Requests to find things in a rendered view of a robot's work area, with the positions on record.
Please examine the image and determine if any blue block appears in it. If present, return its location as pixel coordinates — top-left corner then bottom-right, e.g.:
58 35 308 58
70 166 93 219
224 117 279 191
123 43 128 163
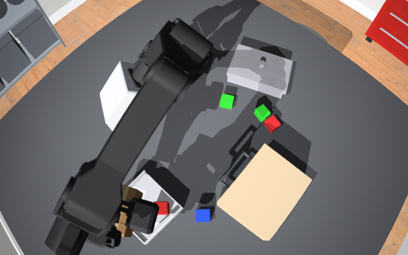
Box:
195 209 210 222

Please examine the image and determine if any red block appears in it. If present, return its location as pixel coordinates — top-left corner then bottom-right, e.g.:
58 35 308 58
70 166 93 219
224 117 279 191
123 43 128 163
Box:
154 201 169 215
264 115 281 133

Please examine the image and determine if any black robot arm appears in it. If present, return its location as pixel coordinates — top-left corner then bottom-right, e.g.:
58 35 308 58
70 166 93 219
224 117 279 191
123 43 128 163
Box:
45 18 214 255

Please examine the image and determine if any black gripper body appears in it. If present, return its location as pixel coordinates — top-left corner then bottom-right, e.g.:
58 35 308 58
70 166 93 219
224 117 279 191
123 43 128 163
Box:
120 198 159 234

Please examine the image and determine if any green block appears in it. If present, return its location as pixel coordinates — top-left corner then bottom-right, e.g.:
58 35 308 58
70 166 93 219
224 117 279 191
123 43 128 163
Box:
220 93 234 109
254 104 270 122

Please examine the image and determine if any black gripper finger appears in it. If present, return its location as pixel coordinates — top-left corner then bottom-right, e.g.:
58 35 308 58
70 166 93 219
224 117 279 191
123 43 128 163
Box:
125 198 138 227

